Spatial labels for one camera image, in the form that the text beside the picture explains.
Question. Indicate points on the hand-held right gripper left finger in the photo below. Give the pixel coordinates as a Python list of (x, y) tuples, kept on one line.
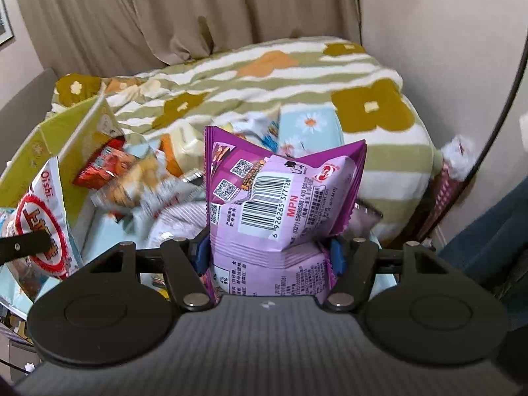
[(202, 255)]

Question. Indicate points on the blue daisy print table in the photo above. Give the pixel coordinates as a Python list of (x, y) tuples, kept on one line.
[(326, 132)]

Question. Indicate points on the dark teal cloth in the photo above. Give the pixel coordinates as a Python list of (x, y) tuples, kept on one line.
[(495, 235)]

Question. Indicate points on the blue yellow snack packet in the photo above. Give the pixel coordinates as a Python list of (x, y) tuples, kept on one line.
[(264, 128)]

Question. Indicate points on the white plastic bag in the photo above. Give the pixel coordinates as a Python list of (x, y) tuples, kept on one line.
[(458, 152)]

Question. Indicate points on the dark snack packet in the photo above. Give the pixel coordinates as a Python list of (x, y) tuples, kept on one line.
[(367, 215)]

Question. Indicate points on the green cardboard box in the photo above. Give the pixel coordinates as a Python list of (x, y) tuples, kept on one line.
[(49, 140)]

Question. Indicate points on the cream orange snack packet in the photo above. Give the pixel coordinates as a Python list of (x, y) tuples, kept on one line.
[(183, 140)]

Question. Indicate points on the beige curtain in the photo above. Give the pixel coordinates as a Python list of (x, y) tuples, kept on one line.
[(165, 8)]

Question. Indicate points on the purple snack packet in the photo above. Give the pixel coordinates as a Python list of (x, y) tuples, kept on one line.
[(264, 214)]

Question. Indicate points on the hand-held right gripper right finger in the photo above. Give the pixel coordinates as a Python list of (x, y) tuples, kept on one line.
[(336, 255)]

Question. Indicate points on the white red snack packet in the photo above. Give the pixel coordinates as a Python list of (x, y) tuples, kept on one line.
[(45, 210)]

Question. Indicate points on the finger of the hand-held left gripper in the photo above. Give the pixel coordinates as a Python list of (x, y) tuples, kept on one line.
[(20, 246)]

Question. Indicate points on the pale striped snack packet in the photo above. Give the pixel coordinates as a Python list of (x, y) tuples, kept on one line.
[(177, 225)]

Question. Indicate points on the orange white snack packet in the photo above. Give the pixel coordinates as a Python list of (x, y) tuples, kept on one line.
[(128, 185)]

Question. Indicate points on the black curved rod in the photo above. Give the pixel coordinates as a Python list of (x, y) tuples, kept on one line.
[(501, 120)]

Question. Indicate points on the silver white snack packet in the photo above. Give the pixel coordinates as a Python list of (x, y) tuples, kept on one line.
[(173, 198)]

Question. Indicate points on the striped floral blanket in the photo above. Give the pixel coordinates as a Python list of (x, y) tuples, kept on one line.
[(288, 82)]

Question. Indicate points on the framed wall picture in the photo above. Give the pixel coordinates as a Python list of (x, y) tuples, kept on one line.
[(4, 24)]

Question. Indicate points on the pink checked bag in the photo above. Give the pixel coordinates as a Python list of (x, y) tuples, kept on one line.
[(443, 189)]

